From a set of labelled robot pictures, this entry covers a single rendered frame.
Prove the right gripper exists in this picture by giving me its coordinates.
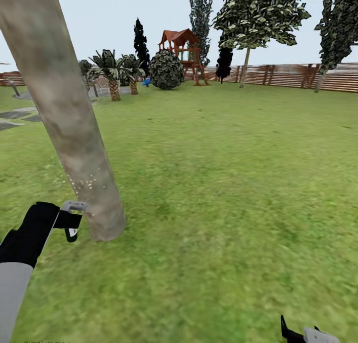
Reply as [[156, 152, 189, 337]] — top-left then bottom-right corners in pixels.
[[281, 321, 306, 343]]

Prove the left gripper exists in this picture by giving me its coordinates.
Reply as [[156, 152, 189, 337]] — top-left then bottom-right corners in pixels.
[[56, 212, 83, 229]]

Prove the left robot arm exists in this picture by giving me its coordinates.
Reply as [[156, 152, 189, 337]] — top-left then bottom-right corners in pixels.
[[0, 200, 89, 343]]

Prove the pesticide atomizer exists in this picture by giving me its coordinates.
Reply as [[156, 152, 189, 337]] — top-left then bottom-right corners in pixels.
[[65, 228, 78, 243]]

